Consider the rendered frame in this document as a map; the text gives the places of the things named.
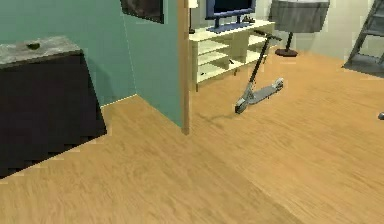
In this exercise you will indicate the grey kick scooter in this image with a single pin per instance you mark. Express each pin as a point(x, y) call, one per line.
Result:
point(255, 91)

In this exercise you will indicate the cream television stand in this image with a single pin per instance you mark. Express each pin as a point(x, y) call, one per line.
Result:
point(226, 50)

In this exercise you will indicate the white shade table lamp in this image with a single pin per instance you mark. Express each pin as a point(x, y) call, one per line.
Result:
point(192, 13)

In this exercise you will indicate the blue framed television set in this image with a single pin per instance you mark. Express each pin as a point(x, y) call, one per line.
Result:
point(230, 8)

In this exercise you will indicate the grey shade floor lamp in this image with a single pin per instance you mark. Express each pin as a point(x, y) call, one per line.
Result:
point(296, 16)

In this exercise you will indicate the black cabinet with stone top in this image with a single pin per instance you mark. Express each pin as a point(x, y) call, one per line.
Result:
point(43, 113)

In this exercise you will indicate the small dark green object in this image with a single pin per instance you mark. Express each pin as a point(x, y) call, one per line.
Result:
point(33, 45)

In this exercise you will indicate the grey step ladder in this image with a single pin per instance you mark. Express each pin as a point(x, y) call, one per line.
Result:
point(366, 43)

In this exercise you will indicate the small grey object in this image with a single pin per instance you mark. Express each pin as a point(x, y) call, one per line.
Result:
point(381, 116)

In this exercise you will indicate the dark framed wall picture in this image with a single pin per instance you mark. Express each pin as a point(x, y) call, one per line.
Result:
point(143, 8)

